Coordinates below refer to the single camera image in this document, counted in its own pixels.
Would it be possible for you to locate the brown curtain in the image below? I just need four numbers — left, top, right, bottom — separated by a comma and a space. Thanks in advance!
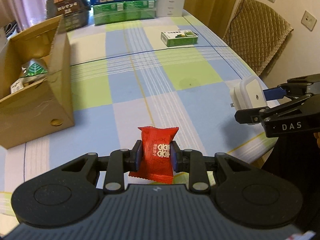
184, 0, 236, 38

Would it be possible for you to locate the person's right hand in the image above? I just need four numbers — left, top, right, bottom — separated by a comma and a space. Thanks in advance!
313, 132, 320, 148

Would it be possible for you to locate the pink curtain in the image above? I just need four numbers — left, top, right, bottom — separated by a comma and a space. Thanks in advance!
0, 0, 47, 31

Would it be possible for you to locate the red candy packet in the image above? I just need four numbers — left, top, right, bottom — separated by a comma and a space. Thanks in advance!
129, 126, 179, 184

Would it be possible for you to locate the white medicine box in carton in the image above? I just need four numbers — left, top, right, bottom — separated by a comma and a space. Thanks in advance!
10, 79, 24, 94

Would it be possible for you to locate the green tissue pack carton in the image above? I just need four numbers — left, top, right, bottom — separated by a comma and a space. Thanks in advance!
93, 0, 157, 25

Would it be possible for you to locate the wall switch plate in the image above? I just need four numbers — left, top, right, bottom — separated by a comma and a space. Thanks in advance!
301, 11, 317, 31

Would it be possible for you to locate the black food container pack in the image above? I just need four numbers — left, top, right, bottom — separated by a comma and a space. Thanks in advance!
46, 0, 91, 31

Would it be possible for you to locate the green white medicine box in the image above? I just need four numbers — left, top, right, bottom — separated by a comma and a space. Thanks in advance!
161, 30, 199, 47

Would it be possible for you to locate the brown cardboard box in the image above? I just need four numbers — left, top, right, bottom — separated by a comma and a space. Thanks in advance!
1, 16, 74, 149

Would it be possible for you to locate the white power adapter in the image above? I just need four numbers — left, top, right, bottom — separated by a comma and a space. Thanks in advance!
230, 75, 267, 111

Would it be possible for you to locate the checkered tablecloth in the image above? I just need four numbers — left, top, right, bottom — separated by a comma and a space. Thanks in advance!
1, 13, 275, 216

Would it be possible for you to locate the quilted tan chair cushion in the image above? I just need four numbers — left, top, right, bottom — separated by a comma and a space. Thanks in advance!
223, 0, 293, 76

